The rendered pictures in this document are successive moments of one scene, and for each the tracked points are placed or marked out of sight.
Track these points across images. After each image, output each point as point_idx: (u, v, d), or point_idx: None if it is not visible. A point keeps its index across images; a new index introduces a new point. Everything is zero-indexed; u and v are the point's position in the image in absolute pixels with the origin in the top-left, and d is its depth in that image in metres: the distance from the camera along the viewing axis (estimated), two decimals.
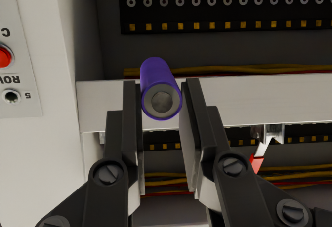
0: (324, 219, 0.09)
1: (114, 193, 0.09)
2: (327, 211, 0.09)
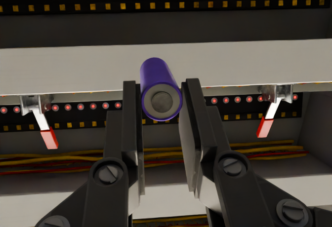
0: (324, 219, 0.09)
1: (114, 193, 0.09)
2: (327, 211, 0.09)
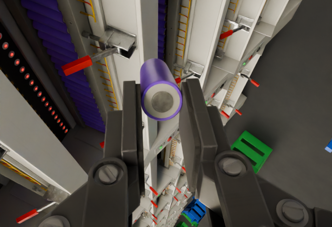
0: (324, 219, 0.09)
1: (114, 193, 0.09)
2: (327, 211, 0.09)
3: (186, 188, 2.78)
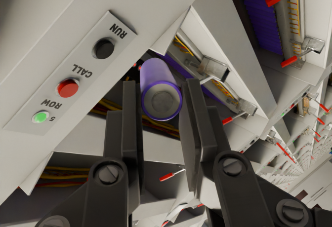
0: (324, 219, 0.09)
1: (114, 193, 0.09)
2: (327, 211, 0.09)
3: None
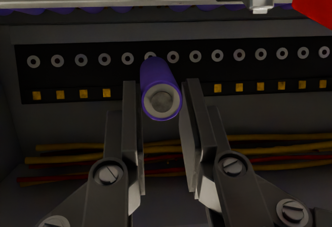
0: (324, 219, 0.09)
1: (114, 193, 0.09)
2: (327, 211, 0.09)
3: None
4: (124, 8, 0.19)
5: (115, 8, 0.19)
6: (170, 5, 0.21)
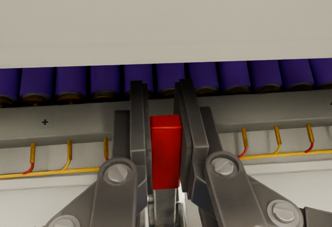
0: (315, 219, 0.09)
1: (123, 193, 0.09)
2: (317, 210, 0.09)
3: None
4: None
5: None
6: None
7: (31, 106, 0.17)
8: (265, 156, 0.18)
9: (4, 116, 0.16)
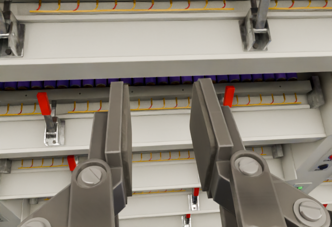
0: None
1: (99, 194, 0.09)
2: None
3: None
4: None
5: None
6: None
7: None
8: (302, 7, 0.35)
9: None
